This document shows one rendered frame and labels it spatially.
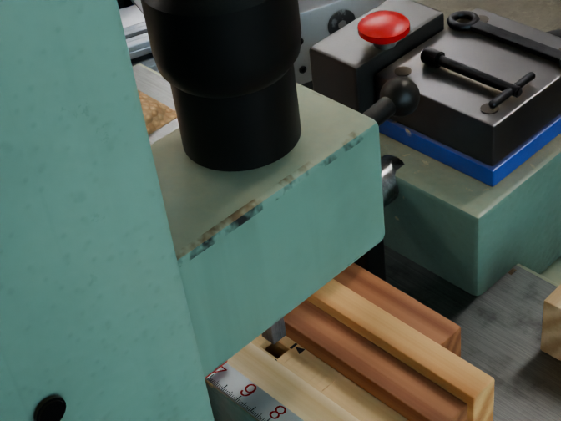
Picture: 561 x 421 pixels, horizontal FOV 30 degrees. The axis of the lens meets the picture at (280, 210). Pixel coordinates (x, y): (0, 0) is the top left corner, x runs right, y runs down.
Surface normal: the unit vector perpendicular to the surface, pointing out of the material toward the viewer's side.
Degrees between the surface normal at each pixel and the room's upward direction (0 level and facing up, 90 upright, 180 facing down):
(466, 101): 0
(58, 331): 90
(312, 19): 90
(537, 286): 0
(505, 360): 0
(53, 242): 90
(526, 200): 90
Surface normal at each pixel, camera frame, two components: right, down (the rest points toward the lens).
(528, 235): 0.69, 0.41
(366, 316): -0.11, -0.76
